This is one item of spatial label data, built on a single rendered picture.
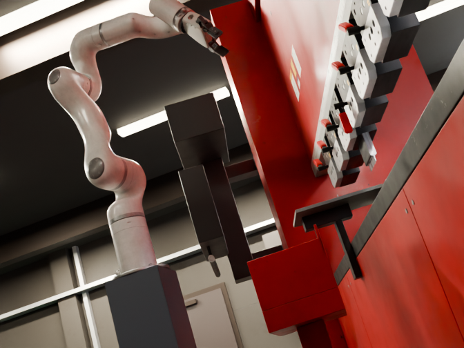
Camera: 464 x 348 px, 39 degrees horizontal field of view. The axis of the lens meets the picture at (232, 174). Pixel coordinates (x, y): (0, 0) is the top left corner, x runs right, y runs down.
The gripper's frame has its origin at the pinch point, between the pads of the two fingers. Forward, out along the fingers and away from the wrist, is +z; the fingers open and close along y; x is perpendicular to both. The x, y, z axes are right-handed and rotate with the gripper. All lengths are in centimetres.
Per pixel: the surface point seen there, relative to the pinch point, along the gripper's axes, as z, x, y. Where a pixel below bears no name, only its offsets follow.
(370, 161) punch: 57, -2, 18
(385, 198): 84, 25, -34
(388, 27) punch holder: 64, -3, -47
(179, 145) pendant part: -50, 11, 101
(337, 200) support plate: 61, 17, 10
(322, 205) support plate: 59, 21, 10
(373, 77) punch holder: 60, -3, -26
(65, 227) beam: -393, 85, 571
